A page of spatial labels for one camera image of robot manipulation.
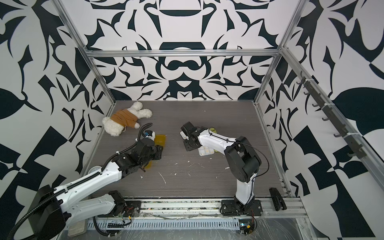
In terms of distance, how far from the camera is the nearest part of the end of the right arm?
0.67 metres

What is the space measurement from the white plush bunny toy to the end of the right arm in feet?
1.37

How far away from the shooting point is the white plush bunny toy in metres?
0.98
